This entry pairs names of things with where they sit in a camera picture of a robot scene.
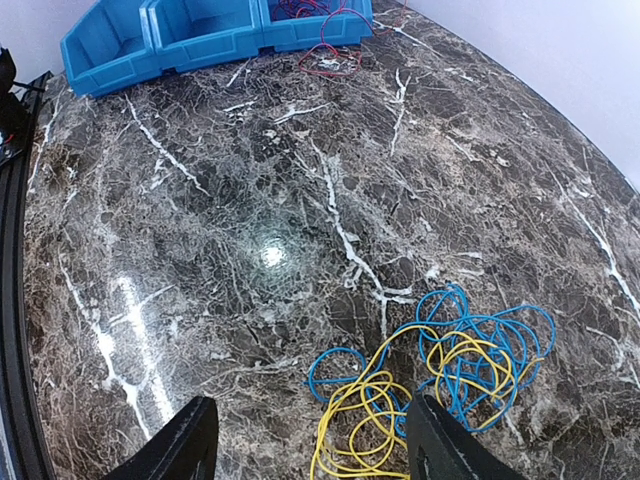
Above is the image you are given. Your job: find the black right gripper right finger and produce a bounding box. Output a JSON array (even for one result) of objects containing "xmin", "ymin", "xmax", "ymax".
[{"xmin": 406, "ymin": 392, "xmax": 524, "ymax": 480}]

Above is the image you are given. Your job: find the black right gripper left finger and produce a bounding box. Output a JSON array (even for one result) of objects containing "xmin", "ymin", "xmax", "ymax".
[{"xmin": 104, "ymin": 396, "xmax": 219, "ymax": 480}]

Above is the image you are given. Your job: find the blue three-compartment plastic bin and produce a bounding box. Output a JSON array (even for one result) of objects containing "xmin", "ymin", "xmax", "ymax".
[{"xmin": 61, "ymin": 0, "xmax": 373, "ymax": 98}]

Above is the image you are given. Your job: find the yellow cable in pile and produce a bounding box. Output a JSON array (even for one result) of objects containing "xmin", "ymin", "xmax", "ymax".
[{"xmin": 309, "ymin": 323, "xmax": 546, "ymax": 480}]

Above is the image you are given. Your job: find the blue cable in pile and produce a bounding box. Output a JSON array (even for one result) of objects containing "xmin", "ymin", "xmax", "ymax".
[{"xmin": 305, "ymin": 282, "xmax": 557, "ymax": 441}]

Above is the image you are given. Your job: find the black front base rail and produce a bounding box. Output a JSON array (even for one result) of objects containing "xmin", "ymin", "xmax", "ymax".
[{"xmin": 1, "ymin": 91, "xmax": 54, "ymax": 479}]

